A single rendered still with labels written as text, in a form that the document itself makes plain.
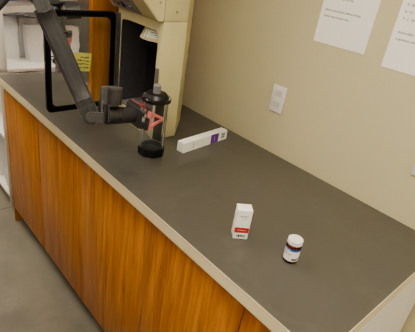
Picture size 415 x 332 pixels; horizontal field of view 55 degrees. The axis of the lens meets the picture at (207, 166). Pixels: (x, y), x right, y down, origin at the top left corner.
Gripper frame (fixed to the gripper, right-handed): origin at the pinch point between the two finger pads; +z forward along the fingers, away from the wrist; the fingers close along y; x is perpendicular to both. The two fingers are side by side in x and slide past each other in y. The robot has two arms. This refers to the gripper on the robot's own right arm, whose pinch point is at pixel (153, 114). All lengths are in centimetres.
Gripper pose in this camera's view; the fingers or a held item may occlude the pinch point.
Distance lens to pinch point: 150.5
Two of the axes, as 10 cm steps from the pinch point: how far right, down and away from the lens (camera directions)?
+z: 7.3, -1.1, 6.7
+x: -2.4, 8.8, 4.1
